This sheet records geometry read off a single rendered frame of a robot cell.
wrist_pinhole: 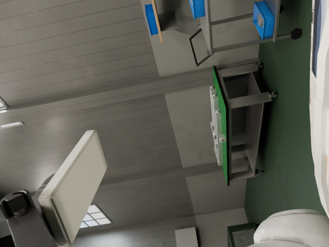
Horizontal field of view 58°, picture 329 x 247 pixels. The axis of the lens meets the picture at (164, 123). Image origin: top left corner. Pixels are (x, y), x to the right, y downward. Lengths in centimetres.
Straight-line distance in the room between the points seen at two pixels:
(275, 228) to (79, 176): 40
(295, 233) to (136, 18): 393
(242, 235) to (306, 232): 743
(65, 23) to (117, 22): 69
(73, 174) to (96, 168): 3
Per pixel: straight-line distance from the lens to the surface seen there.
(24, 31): 457
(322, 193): 21
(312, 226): 52
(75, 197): 16
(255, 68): 477
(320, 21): 33
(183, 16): 429
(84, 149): 18
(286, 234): 52
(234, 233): 794
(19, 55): 485
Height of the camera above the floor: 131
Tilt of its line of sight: 4 degrees up
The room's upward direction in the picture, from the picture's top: 101 degrees counter-clockwise
